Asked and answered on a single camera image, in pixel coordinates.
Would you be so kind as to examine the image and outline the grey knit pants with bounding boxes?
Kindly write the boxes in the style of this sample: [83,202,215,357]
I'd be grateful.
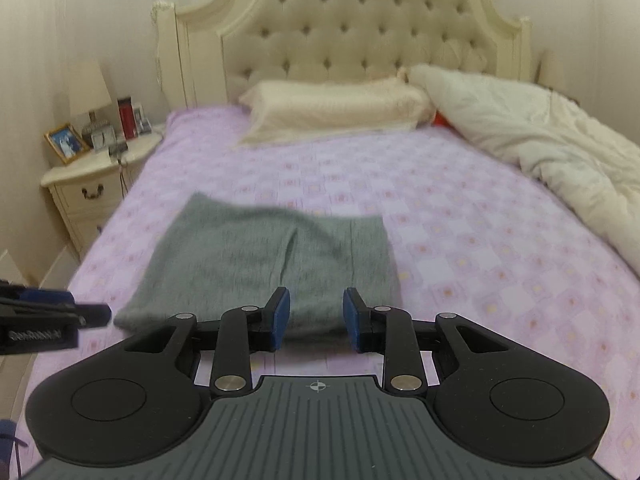
[114,194,401,339]

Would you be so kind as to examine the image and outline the purple patterned bed sheet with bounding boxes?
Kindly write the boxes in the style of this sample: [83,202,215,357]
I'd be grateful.
[19,102,640,470]

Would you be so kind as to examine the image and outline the cream nightstand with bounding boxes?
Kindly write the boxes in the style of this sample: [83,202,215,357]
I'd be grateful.
[40,124,165,258]

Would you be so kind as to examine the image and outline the gold framed photo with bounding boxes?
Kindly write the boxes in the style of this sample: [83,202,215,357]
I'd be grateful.
[43,122,90,166]

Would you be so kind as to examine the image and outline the small white clock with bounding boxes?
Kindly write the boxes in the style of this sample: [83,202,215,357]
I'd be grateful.
[91,126,117,152]

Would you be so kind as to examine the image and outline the red item under duvet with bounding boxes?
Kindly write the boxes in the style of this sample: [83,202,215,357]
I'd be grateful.
[432,110,451,128]

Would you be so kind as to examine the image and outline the beige satin pillow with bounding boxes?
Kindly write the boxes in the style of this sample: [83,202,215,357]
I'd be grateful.
[239,77,436,146]

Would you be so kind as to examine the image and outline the red water bottle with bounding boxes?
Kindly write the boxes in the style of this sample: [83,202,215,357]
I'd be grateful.
[117,96,137,140]

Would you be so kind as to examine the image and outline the cream table lamp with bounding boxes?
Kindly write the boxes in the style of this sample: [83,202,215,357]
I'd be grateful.
[68,61,113,146]

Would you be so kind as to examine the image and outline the cream duvet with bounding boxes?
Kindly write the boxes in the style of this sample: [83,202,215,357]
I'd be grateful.
[408,64,639,269]

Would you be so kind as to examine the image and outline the cream tufted headboard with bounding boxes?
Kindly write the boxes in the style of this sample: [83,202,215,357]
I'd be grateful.
[152,0,532,110]

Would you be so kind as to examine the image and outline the black phone with strap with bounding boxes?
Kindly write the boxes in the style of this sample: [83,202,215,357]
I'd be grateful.
[107,141,128,197]

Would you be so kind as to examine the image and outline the small silver photo frame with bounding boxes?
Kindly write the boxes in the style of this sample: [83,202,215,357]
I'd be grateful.
[132,104,153,136]

